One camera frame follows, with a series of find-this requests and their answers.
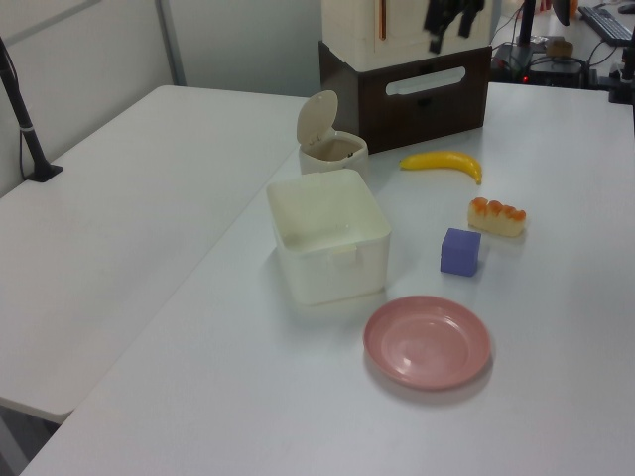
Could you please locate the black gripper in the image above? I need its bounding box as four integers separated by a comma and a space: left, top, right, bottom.
424, 0, 486, 55

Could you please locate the cream trash can flip lid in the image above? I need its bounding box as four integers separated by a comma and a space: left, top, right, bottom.
296, 89, 339, 148

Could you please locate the cream mini trash can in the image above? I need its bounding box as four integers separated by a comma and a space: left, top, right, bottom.
298, 131, 369, 176

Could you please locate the black monitor stand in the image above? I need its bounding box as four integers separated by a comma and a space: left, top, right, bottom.
490, 0, 545, 83

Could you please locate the dark brown wooden drawer box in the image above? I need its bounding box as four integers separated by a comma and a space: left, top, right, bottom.
317, 39, 492, 155

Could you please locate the cream plastic cabinet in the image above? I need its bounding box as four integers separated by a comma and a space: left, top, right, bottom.
320, 0, 497, 71

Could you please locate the black computer box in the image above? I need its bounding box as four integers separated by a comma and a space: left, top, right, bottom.
525, 57, 586, 89

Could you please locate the yellow toy banana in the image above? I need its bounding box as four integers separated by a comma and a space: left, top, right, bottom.
399, 150, 484, 186

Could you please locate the black keyboard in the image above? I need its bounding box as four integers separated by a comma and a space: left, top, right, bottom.
577, 4, 635, 44

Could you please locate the toy bread loaf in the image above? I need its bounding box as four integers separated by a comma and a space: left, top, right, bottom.
466, 196, 528, 238

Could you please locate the purple cube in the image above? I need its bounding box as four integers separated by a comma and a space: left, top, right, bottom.
439, 227, 482, 278

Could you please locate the white square storage box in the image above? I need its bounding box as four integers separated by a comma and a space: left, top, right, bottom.
265, 168, 392, 306

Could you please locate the pink plastic plate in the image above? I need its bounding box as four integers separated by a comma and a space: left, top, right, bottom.
362, 296, 493, 392

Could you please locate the white drawer handle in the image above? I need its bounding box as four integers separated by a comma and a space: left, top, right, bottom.
385, 66, 467, 98

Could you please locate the black table clamp mount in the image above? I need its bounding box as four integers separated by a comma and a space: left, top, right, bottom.
592, 42, 635, 105

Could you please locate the black camera stand pole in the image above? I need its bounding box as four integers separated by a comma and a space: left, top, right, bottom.
0, 37, 64, 182

